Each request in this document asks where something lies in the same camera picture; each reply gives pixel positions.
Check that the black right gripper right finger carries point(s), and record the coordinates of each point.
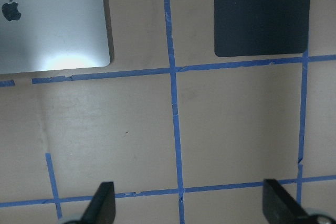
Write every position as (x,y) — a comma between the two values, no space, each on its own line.
(279,207)

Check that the silver apple laptop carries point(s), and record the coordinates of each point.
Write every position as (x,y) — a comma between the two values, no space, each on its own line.
(47,35)

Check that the black mousepad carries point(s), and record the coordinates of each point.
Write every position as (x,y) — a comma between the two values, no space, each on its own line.
(260,27)

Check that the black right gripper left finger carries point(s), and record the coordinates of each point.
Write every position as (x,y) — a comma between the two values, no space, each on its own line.
(102,209)

